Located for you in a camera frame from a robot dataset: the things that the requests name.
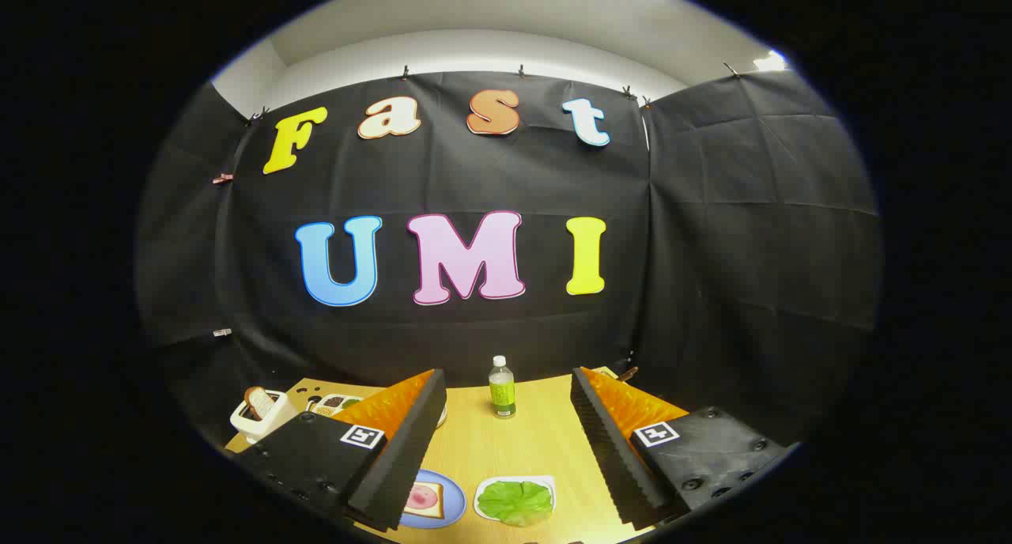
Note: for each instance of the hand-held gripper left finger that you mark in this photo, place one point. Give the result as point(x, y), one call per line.
point(407, 457)

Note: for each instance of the white toaster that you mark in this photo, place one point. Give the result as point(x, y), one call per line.
point(261, 427)

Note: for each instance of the green lettuce leaf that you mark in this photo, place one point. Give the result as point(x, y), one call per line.
point(515, 502)

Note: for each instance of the white divided tray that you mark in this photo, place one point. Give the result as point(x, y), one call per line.
point(332, 404)

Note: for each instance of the clear bottle with green label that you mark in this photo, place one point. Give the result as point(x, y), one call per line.
point(502, 390)

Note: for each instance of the red cloth clip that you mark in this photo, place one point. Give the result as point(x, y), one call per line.
point(223, 179)

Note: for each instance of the pink ham slice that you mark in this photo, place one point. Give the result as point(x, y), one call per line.
point(421, 497)

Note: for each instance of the brown-crusted toast slice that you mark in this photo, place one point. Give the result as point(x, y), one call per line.
point(258, 402)

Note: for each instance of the blue round plate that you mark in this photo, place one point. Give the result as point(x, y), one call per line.
point(456, 500)

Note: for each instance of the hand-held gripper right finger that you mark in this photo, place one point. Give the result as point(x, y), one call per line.
point(613, 457)

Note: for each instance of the ceiling light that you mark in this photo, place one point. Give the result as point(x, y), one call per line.
point(771, 60)

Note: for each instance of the white bread slice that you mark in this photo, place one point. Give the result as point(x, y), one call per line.
point(433, 515)

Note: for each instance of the white square plate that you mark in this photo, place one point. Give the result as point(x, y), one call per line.
point(545, 485)

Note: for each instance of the black backdrop cloth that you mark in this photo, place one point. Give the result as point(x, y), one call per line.
point(474, 172)

